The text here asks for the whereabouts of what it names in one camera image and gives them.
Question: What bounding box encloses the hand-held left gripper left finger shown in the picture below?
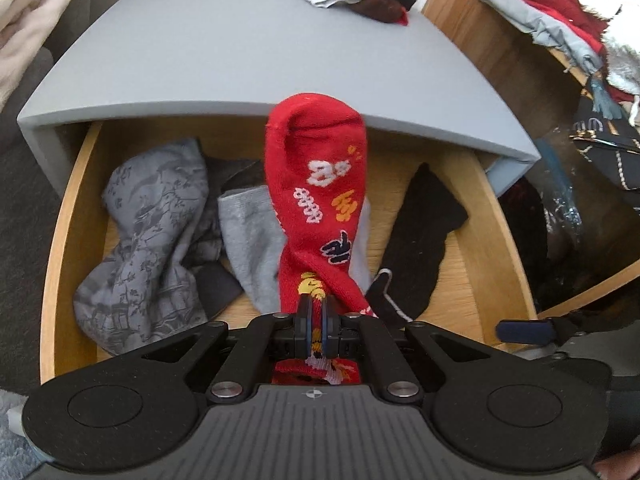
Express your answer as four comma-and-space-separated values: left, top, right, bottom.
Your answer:
141, 297, 314, 404

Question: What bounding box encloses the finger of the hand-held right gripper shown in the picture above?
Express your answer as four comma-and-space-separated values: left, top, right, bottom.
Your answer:
495, 319, 557, 347

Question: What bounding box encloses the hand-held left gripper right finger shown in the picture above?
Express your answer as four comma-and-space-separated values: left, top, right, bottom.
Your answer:
321, 297, 494, 404

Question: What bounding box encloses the grey nightstand drawer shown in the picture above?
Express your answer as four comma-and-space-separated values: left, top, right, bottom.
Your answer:
39, 119, 539, 387

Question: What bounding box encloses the grey sock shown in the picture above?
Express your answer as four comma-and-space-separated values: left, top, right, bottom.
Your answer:
216, 184, 374, 314

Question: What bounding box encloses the patterned grey underwear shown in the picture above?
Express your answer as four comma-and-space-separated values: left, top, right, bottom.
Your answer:
73, 139, 263, 357

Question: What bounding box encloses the brown sock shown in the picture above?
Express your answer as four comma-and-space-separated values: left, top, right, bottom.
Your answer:
349, 0, 404, 24

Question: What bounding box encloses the black garment pile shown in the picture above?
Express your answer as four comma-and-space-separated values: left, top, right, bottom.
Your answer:
499, 179, 602, 312

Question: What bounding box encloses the clear plastic bag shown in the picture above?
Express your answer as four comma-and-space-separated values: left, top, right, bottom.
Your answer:
534, 139, 587, 262

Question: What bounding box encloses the black bag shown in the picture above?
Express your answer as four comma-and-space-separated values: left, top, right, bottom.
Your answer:
569, 89, 640, 192

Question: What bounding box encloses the teal tassel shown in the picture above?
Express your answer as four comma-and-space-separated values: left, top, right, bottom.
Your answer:
586, 72, 615, 117

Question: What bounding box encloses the grey nightstand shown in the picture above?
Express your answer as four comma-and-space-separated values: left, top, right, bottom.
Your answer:
16, 0, 539, 197

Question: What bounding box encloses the dark grey bed base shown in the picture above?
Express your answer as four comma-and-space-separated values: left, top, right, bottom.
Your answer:
0, 47, 63, 392

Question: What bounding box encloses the light blue fluffy rug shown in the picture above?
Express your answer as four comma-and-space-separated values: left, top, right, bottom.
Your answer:
0, 389, 42, 467

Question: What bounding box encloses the grey garment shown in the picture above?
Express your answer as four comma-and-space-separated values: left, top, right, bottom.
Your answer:
475, 0, 604, 75

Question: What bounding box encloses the red garment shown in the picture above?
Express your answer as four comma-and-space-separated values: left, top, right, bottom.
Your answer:
499, 0, 609, 55

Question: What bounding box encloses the pink blanket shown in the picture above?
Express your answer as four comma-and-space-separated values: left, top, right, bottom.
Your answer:
0, 0, 87, 112

